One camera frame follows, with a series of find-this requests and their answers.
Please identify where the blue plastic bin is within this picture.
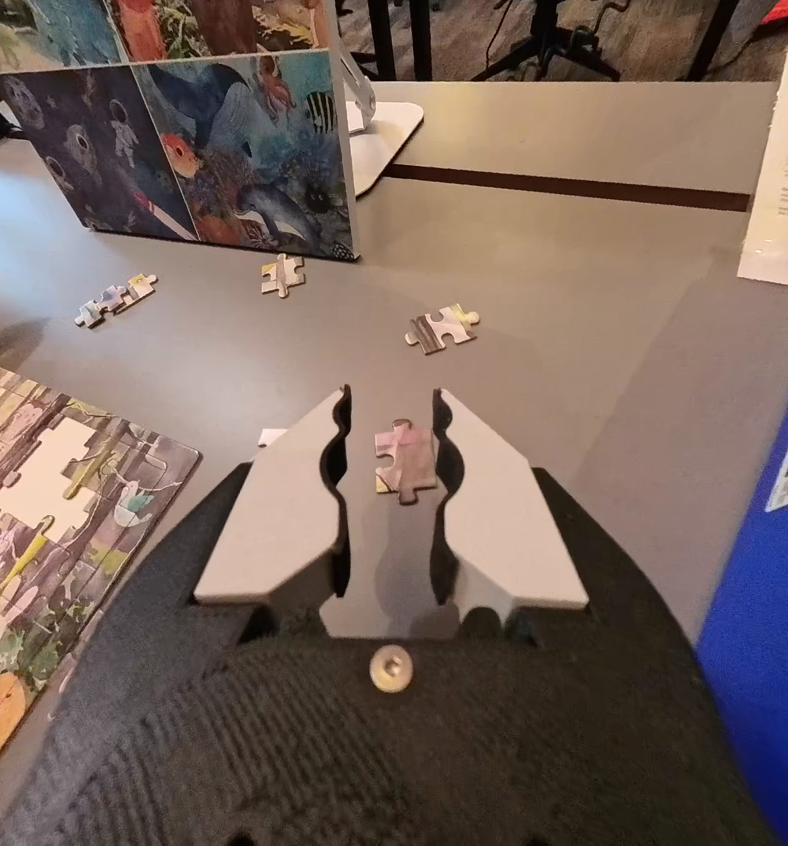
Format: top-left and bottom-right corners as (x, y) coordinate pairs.
(695, 344), (788, 846)

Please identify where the black metal leg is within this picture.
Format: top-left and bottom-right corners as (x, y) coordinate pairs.
(410, 0), (435, 82)
(688, 0), (742, 82)
(368, 0), (398, 82)

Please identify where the pale grey-banded puzzle piece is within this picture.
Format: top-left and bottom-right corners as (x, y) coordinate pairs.
(260, 253), (306, 299)

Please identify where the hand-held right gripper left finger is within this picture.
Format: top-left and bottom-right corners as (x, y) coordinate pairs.
(193, 385), (353, 607)

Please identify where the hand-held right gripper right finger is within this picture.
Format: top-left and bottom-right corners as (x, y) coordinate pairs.
(431, 389), (591, 622)

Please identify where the black tripod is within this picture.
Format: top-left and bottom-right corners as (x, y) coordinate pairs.
(470, 0), (626, 83)

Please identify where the illustrated jigsaw puzzle board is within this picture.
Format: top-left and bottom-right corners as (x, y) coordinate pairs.
(0, 356), (203, 790)

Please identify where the beige grey striped puzzle piece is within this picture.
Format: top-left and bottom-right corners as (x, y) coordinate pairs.
(404, 303), (481, 356)

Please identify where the yellow cream puzzle piece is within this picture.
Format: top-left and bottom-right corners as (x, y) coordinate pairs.
(73, 286), (127, 329)

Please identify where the white paper sheet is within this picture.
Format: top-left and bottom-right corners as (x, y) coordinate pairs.
(736, 52), (788, 292)

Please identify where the colourful illustrated puzzle box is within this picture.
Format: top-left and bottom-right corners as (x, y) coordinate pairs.
(0, 0), (362, 262)

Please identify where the purple puzzle piece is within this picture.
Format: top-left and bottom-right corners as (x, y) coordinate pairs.
(374, 418), (439, 507)

